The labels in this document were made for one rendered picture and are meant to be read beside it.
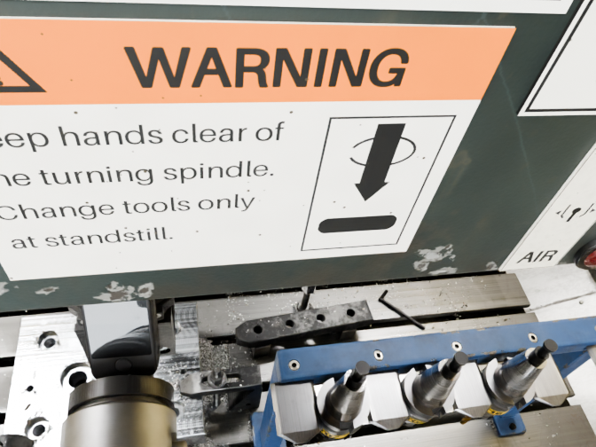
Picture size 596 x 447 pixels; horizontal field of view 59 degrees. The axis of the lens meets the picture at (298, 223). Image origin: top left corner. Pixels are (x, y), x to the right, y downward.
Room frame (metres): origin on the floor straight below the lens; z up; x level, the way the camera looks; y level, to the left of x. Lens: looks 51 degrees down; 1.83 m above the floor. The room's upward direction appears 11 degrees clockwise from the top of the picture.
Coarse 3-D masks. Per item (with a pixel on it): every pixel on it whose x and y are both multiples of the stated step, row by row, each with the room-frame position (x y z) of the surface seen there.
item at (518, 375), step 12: (516, 360) 0.31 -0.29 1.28; (528, 360) 0.30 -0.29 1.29; (504, 372) 0.30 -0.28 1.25; (516, 372) 0.30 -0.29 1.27; (528, 372) 0.29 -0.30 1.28; (540, 372) 0.30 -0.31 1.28; (504, 384) 0.29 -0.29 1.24; (516, 384) 0.29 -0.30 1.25; (528, 384) 0.29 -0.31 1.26; (516, 396) 0.28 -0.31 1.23
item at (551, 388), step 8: (552, 360) 0.35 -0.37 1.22; (544, 368) 0.34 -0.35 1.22; (552, 368) 0.34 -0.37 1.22; (544, 376) 0.32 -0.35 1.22; (552, 376) 0.33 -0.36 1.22; (560, 376) 0.33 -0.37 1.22; (536, 384) 0.31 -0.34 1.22; (544, 384) 0.31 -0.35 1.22; (552, 384) 0.32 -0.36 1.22; (560, 384) 0.32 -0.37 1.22; (536, 392) 0.30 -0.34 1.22; (544, 392) 0.30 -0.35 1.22; (552, 392) 0.30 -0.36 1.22; (560, 392) 0.31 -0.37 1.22; (568, 392) 0.31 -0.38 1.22; (536, 400) 0.29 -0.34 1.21; (544, 400) 0.29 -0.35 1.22; (552, 400) 0.29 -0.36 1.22; (560, 400) 0.30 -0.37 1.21
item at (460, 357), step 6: (456, 354) 0.27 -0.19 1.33; (462, 354) 0.27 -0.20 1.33; (450, 360) 0.27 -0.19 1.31; (456, 360) 0.26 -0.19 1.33; (462, 360) 0.27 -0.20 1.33; (444, 366) 0.27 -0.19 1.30; (450, 366) 0.27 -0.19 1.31; (456, 366) 0.26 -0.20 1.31; (444, 372) 0.26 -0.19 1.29; (450, 372) 0.26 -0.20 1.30; (456, 372) 0.26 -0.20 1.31
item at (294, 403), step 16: (272, 384) 0.24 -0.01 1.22; (288, 384) 0.25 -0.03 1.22; (304, 384) 0.25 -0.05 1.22; (272, 400) 0.23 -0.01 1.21; (288, 400) 0.23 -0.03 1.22; (304, 400) 0.23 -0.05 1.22; (288, 416) 0.21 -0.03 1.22; (304, 416) 0.21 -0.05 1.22; (288, 432) 0.19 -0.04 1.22; (304, 432) 0.20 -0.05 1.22
